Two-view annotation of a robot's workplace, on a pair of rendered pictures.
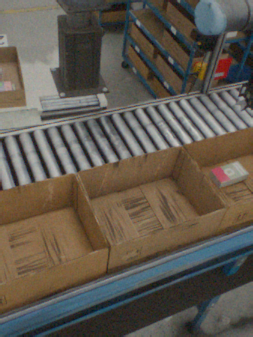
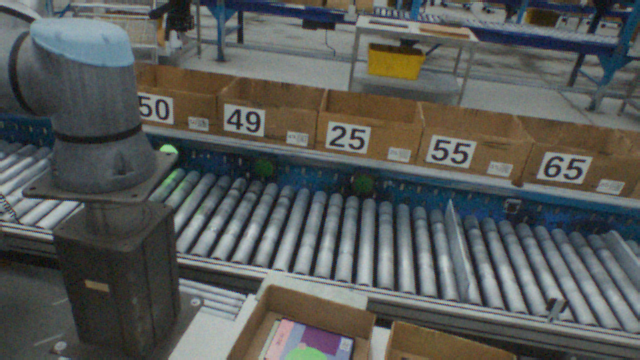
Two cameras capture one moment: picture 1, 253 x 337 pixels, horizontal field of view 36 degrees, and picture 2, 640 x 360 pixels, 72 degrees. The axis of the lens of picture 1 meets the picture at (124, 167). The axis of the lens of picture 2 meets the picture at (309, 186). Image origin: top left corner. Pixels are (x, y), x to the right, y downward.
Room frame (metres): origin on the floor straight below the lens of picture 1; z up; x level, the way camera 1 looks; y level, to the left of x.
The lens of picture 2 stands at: (2.06, 1.07, 1.64)
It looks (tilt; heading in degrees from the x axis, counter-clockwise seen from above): 30 degrees down; 216
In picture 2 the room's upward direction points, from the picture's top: 6 degrees clockwise
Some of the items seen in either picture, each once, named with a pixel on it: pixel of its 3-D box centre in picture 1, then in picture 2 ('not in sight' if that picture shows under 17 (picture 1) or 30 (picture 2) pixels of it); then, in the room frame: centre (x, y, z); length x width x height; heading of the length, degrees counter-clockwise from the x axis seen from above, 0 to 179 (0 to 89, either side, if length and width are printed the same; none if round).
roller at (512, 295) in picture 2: not in sight; (500, 263); (0.71, 0.92, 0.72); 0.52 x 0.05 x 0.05; 30
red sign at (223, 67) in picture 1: (217, 70); not in sight; (1.83, -0.41, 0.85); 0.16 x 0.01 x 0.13; 120
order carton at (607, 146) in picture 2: not in sight; (568, 154); (0.17, 0.93, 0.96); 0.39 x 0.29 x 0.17; 120
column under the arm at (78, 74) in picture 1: (79, 53); (125, 275); (1.70, 0.31, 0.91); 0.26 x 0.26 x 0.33; 25
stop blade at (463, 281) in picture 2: not in sight; (455, 245); (0.79, 0.78, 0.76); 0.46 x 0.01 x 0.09; 30
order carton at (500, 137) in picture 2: not in sight; (466, 139); (0.37, 0.59, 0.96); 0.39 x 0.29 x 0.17; 120
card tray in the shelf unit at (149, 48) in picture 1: (157, 37); not in sight; (2.94, -0.11, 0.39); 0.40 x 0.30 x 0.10; 31
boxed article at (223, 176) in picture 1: (228, 174); not in sight; (1.02, -0.40, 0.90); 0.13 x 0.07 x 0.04; 122
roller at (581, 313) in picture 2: not in sight; (560, 273); (0.61, 1.08, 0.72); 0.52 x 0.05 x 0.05; 30
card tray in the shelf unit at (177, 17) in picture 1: (200, 19); not in sight; (2.52, -0.36, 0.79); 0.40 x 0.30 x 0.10; 31
